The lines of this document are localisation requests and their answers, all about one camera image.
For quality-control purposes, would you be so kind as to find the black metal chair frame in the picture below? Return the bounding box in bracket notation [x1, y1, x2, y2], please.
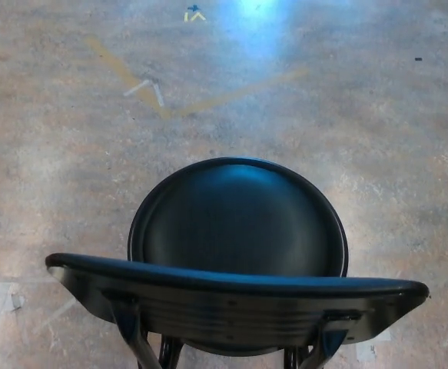
[110, 303, 363, 369]

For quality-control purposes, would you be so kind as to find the round black padded chair seat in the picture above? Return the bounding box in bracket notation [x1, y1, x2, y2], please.
[128, 156, 350, 357]

